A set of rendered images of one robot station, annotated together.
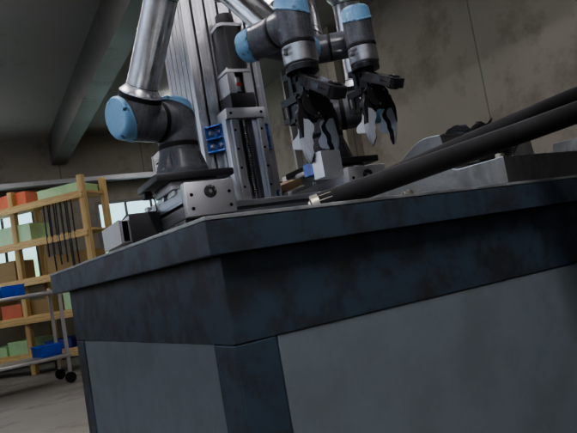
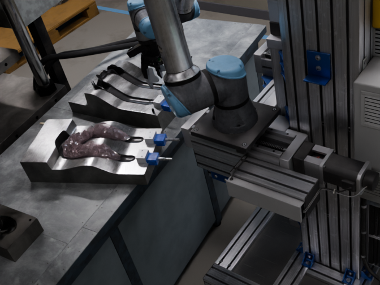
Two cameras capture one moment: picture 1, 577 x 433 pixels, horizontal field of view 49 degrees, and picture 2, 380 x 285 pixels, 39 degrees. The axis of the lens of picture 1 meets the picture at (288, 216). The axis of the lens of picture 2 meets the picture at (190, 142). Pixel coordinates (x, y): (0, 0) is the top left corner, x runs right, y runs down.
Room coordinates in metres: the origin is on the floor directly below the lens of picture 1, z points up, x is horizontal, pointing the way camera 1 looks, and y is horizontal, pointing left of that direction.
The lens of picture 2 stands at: (3.33, -0.74, 2.16)
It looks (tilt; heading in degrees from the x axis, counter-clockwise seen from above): 39 degrees down; 163
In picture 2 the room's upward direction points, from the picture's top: 15 degrees counter-clockwise
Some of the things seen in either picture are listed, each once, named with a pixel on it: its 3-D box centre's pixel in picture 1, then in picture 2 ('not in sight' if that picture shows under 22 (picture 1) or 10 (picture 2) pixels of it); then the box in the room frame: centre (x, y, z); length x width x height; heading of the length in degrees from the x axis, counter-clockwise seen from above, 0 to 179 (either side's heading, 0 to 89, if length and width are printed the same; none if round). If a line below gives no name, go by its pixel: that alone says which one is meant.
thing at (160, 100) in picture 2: not in sight; (170, 106); (1.59, -0.25, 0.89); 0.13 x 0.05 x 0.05; 33
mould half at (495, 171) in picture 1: (446, 177); (127, 91); (1.33, -0.34, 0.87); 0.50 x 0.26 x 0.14; 33
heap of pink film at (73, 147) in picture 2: not in sight; (92, 141); (1.59, -0.59, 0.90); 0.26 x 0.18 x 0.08; 50
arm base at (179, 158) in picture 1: (180, 161); not in sight; (1.78, 0.28, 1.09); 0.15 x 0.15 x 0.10
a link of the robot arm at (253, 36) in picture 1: (265, 41); not in sight; (1.38, -0.02, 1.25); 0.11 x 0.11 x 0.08; 50
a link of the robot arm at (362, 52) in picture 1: (362, 57); (145, 31); (1.57, -0.26, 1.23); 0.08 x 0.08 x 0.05
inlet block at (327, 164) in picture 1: (314, 169); not in sight; (1.32, -0.07, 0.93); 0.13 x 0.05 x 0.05; 33
